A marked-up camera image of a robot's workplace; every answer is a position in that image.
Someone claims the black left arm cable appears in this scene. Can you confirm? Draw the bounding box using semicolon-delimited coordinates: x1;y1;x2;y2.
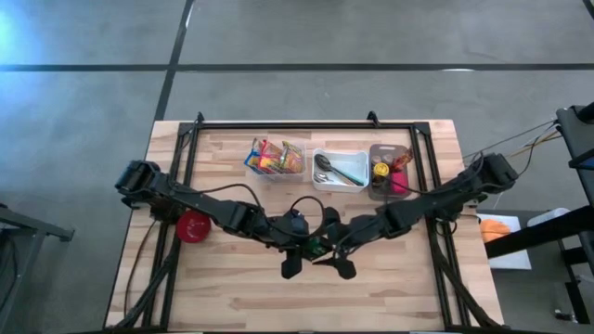
171;183;327;240

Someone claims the grey floor cable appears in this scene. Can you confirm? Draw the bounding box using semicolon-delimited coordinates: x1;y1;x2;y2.
462;119;558;160

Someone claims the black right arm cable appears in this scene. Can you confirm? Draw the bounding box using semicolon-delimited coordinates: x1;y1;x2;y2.
333;152;486;261

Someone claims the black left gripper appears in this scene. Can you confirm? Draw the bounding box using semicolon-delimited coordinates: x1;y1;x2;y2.
266;208;311;280

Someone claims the red orange seasoning packet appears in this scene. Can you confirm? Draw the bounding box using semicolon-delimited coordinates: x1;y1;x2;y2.
391;147;415;172

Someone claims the black beam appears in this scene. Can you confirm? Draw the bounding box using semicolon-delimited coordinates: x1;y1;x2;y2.
484;203;594;260

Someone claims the yellow floor cable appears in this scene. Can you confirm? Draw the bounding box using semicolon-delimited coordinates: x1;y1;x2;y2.
508;133;563;159

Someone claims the green ramen packet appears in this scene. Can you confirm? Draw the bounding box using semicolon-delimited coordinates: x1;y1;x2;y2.
280;140;305;175

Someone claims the white plastic bin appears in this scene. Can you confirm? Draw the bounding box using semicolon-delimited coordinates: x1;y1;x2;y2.
311;148;370;194

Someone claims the clear plastic bin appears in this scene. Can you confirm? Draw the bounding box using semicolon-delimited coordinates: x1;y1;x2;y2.
243;135;308;183

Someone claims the red beef ramen packet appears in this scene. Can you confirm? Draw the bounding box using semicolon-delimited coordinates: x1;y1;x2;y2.
258;138;285;175

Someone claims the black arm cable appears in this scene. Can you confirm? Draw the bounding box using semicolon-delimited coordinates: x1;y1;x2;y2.
333;152;486;261
171;183;327;240

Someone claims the smoky grey plastic bin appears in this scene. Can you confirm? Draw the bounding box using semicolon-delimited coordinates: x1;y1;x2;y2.
368;143;413;201

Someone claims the red and black bowl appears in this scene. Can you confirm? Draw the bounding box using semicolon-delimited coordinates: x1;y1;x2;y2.
174;209;213;244

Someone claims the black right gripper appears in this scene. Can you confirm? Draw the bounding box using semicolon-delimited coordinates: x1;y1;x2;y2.
313;206;386;281

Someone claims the grey metal stand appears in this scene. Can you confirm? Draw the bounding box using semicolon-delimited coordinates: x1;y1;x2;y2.
0;199;75;334

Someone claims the orange object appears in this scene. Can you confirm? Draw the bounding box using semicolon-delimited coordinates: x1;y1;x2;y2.
479;218;511;244

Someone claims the dark metal spoon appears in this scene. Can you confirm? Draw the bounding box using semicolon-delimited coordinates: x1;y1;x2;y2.
314;154;366;187

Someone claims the white paper sheet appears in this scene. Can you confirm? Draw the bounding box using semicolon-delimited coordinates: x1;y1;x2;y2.
476;212;534;271

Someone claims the black equipment cart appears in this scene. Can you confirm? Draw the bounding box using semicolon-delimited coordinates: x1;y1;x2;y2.
555;101;594;208

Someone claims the black aluminium table frame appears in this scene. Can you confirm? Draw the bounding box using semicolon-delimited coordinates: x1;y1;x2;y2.
109;109;505;333

